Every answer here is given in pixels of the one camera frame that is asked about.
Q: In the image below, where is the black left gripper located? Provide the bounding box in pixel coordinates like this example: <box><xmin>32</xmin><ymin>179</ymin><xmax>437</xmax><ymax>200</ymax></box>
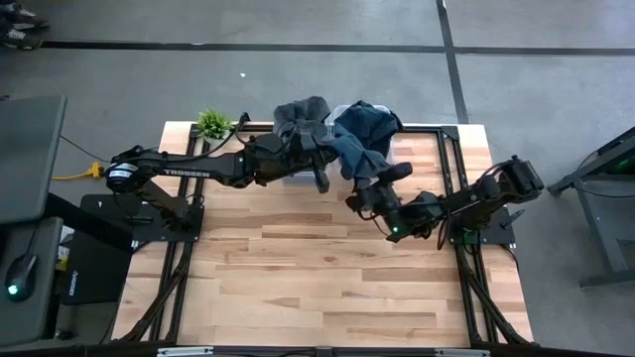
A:
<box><xmin>270</xmin><ymin>129</ymin><xmax>339</xmax><ymax>195</ymax></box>

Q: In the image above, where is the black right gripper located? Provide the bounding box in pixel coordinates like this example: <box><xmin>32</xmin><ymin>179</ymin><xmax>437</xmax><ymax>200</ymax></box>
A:
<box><xmin>344</xmin><ymin>162</ymin><xmax>415</xmax><ymax>224</ymax></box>

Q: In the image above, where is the clear plastic bin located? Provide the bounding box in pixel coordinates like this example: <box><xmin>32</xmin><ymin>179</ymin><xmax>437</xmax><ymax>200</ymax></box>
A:
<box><xmin>324</xmin><ymin>102</ymin><xmax>398</xmax><ymax>173</ymax></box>
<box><xmin>278</xmin><ymin>106</ymin><xmax>343</xmax><ymax>188</ymax></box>

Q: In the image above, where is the green plant in white pot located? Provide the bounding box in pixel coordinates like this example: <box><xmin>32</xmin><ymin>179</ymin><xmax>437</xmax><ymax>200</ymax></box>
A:
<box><xmin>195</xmin><ymin>108</ymin><xmax>235</xmax><ymax>146</ymax></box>

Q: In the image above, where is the black box with white logo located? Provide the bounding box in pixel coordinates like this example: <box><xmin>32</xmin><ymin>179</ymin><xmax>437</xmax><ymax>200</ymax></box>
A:
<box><xmin>58</xmin><ymin>228</ymin><xmax>136</xmax><ymax>306</ymax></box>

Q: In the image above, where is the dark grey flat panel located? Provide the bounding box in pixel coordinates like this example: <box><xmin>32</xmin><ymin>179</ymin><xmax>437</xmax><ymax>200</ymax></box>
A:
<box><xmin>0</xmin><ymin>94</ymin><xmax>68</xmax><ymax>225</ymax></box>

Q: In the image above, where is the black computer mouse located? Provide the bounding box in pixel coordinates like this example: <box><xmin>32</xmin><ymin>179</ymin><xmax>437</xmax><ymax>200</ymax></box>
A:
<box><xmin>3</xmin><ymin>253</ymin><xmax>40</xmax><ymax>303</ymax></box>

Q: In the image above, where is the dark grey desk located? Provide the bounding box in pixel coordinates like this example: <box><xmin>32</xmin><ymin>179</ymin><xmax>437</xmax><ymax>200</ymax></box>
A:
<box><xmin>0</xmin><ymin>216</ymin><xmax>64</xmax><ymax>348</ymax></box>

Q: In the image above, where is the person's shoe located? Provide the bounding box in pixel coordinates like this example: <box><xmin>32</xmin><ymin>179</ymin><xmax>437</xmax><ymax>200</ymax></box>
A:
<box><xmin>0</xmin><ymin>2</ymin><xmax>51</xmax><ymax>30</ymax></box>
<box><xmin>0</xmin><ymin>28</ymin><xmax>45</xmax><ymax>52</ymax></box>

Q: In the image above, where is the black aluminium table frame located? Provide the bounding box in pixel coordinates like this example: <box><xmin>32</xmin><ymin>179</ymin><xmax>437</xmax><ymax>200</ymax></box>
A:
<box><xmin>111</xmin><ymin>121</ymin><xmax>536</xmax><ymax>348</ymax></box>

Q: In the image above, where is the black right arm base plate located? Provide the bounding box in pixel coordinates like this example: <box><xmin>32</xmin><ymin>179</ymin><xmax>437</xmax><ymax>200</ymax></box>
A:
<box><xmin>447</xmin><ymin>205</ymin><xmax>518</xmax><ymax>247</ymax></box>

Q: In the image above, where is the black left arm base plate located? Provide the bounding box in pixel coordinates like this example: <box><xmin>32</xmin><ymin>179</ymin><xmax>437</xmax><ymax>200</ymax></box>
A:
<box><xmin>79</xmin><ymin>191</ymin><xmax>205</xmax><ymax>244</ymax></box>

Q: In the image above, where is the yellow cable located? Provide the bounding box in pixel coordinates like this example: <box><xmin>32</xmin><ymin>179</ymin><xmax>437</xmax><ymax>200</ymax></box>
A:
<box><xmin>51</xmin><ymin>162</ymin><xmax>106</xmax><ymax>182</ymax></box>

